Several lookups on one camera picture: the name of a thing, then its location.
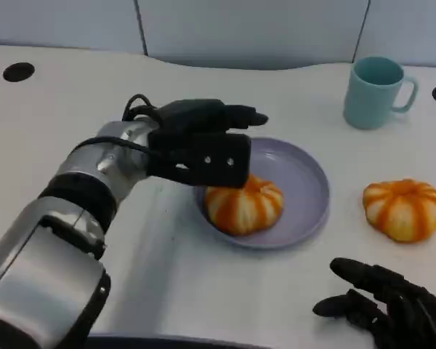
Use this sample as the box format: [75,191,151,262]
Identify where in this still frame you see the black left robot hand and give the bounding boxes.
[148,97,270,143]

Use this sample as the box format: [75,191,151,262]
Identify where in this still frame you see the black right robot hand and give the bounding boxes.
[312,257,436,349]

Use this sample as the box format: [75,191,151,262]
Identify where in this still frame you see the orange white toy bread roll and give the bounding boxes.
[362,178,436,244]
[204,173,286,237]

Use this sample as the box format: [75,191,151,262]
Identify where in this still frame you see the grey partition panel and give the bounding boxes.
[135,0,371,71]
[0,0,147,57]
[350,0,436,69]

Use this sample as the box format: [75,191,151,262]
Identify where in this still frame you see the lilac plate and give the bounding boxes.
[193,137,331,251]

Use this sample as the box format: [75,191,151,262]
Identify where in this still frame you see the pale green mug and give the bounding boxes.
[343,56,419,130]

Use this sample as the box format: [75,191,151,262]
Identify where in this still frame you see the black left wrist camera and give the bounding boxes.
[146,132,252,188]

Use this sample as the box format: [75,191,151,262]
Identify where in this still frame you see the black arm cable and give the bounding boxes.
[73,93,168,158]

